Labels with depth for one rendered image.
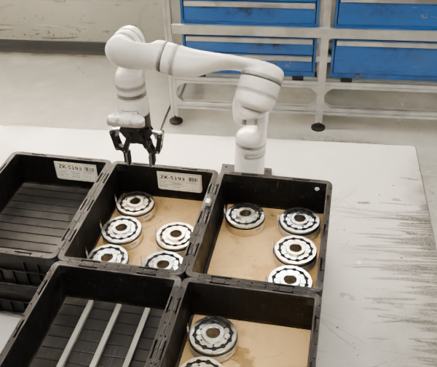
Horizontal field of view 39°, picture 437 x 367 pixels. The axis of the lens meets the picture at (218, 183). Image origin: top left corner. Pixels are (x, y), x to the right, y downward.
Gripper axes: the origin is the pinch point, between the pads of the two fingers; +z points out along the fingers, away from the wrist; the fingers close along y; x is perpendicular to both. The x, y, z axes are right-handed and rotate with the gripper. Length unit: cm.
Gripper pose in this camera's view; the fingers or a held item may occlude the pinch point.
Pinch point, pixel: (140, 159)
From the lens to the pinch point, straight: 159.4
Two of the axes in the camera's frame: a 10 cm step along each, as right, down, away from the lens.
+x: -1.9, 6.0, -7.8
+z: 0.3, 8.0, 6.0
